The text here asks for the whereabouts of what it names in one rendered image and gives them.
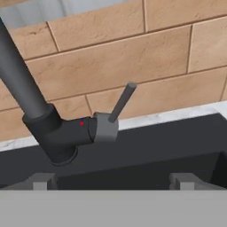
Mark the dark grey sink faucet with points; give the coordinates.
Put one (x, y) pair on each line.
(56, 130)

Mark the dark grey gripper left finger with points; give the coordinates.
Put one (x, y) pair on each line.
(40, 181)

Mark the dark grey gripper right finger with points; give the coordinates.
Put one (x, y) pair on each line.
(186, 182)

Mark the black sink basin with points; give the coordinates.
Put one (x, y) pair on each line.
(142, 156)

